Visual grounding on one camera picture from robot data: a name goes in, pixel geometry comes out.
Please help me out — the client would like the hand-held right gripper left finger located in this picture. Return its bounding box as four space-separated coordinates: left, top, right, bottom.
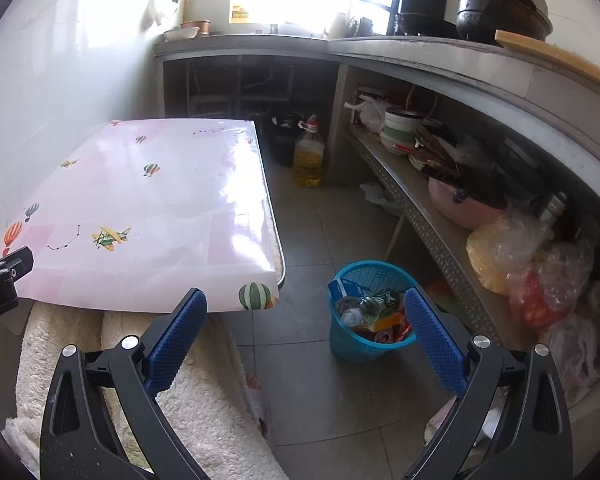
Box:
39 287 210 480

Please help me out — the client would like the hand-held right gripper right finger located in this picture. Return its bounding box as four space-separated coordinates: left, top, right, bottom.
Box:
402 286 573 480

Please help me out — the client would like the clear plastic bag red print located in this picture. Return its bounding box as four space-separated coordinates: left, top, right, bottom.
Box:
370 327 413 346

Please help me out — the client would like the blue plastic basket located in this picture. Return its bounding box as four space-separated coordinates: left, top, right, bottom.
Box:
327 260 421 365

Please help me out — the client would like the clear plastic bottle green label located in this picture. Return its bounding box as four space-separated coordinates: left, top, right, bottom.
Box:
336 296 403 328

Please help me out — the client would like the blue and white box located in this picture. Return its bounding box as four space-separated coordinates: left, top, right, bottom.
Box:
328 280 376 306

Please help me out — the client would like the pink slipper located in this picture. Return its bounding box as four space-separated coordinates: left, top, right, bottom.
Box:
245 374 271 436

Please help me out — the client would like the yellow plastic bag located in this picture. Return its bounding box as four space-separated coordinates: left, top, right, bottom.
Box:
466 215 531 296

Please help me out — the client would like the perforated metal shelf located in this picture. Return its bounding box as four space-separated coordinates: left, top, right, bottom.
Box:
345 125 511 341

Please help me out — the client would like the red filled plastic bag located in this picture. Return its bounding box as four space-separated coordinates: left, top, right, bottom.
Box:
507 242 596 331

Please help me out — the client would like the pink pot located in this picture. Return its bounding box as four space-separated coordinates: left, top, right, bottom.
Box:
427 175 506 231

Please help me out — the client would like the white cloth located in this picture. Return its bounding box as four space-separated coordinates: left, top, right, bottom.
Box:
360 182 401 208

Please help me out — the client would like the stack of bowls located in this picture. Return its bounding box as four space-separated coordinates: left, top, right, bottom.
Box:
378 107 426 156

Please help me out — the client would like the cooking oil bottle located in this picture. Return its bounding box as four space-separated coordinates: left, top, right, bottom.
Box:
292 115 327 189

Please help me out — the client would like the black bucket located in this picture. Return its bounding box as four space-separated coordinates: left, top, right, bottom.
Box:
267 115 306 167

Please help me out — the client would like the wooden cutting board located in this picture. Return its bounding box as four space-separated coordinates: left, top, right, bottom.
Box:
495 30 600 103

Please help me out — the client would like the white bowl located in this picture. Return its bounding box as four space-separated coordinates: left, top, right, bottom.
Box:
162 27 201 42

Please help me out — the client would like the concrete kitchen counter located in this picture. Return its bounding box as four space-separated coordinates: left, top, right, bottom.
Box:
152 34 600 411

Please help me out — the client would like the hanging white plastic bag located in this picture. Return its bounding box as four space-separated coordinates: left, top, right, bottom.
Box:
140 0 181 28

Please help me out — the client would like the white kettle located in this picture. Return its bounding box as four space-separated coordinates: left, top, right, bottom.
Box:
327 12 348 41

